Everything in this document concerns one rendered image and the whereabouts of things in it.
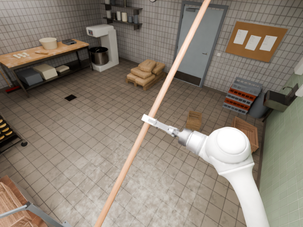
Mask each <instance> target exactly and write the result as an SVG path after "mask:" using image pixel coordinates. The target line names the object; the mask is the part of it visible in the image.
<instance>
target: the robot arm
mask: <svg viewBox="0 0 303 227"><path fill-rule="evenodd" d="M142 120H143V121H145V122H147V123H149V124H151V125H153V126H155V127H156V128H160V129H162V130H164V131H166V132H167V133H169V134H171V135H172V136H173V137H176V136H178V137H179V139H178V143H179V144H181V145H183V146H187V147H186V149H188V150H190V151H191V152H193V153H195V154H197V155H198V156H200V157H201V158H203V159H204V160H205V161H207V162H208V163H210V164H212V165H213V166H214V167H215V169H216V171H217V172H218V174H219V175H221V176H223V177H225V178H226V179H227V180H228V181H229V182H230V183H231V185H232V187H233V188H234V190H235V192H236V194H237V197H238V199H239V201H240V204H241V207H242V210H243V214H244V218H245V222H246V225H247V227H270V226H269V222H268V219H267V216H266V212H265V209H264V206H263V202H262V200H261V197H260V194H259V191H258V189H257V186H256V184H255V181H254V179H253V175H252V169H253V166H254V161H253V158H252V154H251V146H250V142H249V140H248V138H247V137H246V135H245V134H244V133H243V132H241V131H240V130H238V129H236V128H232V127H224V128H221V129H218V130H215V131H214V132H213V133H211V134H210V136H206V135H204V134H201V133H199V132H197V131H194V132H193V133H192V131H191V130H189V129H186V128H184V129H183V130H182V132H179V129H177V128H174V127H172V126H167V125H165V124H163V123H161V122H159V121H157V119H153V118H151V117H149V116H147V115H145V114H144V115H143V117H142Z"/></svg>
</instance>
